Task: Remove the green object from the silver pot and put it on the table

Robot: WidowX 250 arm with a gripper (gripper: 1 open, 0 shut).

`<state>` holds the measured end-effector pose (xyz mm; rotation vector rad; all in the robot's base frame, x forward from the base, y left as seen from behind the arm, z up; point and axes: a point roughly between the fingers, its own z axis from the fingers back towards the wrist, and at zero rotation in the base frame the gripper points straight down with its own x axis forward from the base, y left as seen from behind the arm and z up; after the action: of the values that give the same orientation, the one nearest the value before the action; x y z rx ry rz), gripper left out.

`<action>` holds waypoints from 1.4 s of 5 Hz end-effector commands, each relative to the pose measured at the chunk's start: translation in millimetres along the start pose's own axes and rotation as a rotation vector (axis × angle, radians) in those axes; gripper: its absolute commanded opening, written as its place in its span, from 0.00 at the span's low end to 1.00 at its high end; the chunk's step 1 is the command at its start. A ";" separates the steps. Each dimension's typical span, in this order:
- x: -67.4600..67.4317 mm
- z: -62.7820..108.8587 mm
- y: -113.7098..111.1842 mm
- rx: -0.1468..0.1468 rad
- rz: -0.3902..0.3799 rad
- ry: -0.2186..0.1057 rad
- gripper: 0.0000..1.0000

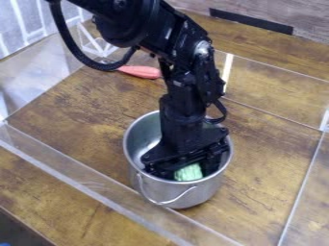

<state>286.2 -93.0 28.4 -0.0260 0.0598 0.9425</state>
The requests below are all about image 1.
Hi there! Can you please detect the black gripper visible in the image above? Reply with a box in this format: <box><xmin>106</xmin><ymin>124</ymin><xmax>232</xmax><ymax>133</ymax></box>
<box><xmin>142</xmin><ymin>94</ymin><xmax>229</xmax><ymax>180</ymax></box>

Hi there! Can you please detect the green bumpy toy vegetable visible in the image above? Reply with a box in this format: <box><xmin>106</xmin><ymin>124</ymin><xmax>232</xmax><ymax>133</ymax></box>
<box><xmin>174</xmin><ymin>163</ymin><xmax>204</xmax><ymax>182</ymax></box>

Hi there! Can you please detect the silver metal pot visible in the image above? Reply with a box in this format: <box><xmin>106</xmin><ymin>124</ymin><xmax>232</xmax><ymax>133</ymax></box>
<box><xmin>123</xmin><ymin>111</ymin><xmax>234</xmax><ymax>209</ymax></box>

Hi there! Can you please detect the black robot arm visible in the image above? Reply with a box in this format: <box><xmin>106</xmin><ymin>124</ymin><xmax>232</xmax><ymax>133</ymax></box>
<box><xmin>69</xmin><ymin>0</ymin><xmax>229</xmax><ymax>181</ymax></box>

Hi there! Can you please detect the red handled metal spoon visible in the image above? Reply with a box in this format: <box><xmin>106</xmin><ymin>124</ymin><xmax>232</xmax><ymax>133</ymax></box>
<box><xmin>118</xmin><ymin>65</ymin><xmax>161</xmax><ymax>80</ymax></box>

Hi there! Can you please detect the clear acrylic enclosure panel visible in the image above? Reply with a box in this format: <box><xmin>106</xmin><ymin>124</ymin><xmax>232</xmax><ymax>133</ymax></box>
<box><xmin>0</xmin><ymin>122</ymin><xmax>242</xmax><ymax>246</ymax></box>

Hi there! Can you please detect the black strip on wall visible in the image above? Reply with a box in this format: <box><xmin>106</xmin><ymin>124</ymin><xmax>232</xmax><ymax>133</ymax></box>
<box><xmin>210</xmin><ymin>8</ymin><xmax>295</xmax><ymax>36</ymax></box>

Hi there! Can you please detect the black cable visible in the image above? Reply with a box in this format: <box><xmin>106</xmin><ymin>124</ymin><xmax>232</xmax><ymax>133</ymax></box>
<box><xmin>49</xmin><ymin>0</ymin><xmax>139</xmax><ymax>72</ymax></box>

